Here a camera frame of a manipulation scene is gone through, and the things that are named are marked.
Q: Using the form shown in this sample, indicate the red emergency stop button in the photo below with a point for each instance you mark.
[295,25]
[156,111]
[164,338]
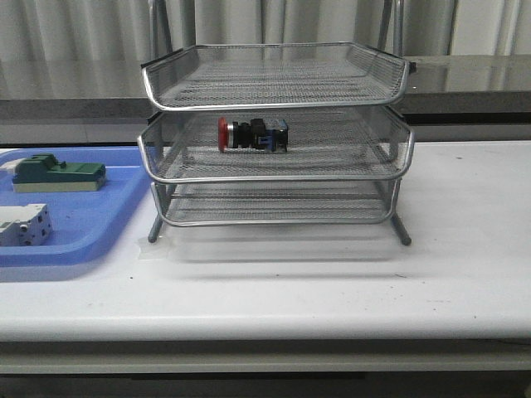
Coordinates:
[266,135]

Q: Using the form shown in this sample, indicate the mesh tray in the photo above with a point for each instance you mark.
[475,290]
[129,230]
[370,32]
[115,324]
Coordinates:
[275,203]
[274,76]
[324,144]

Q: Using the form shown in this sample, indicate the blue plastic tray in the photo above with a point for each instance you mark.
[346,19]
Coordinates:
[84,224]

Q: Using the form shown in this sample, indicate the grey stone counter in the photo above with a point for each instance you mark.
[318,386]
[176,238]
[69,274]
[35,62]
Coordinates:
[442,90]

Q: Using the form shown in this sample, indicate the white circuit breaker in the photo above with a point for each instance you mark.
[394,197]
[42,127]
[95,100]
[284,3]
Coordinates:
[25,225]

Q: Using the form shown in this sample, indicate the silver metal rack frame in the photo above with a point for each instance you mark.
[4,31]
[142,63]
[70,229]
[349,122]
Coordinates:
[278,134]

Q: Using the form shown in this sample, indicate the green and beige switch block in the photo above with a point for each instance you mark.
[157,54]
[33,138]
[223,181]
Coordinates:
[43,172]

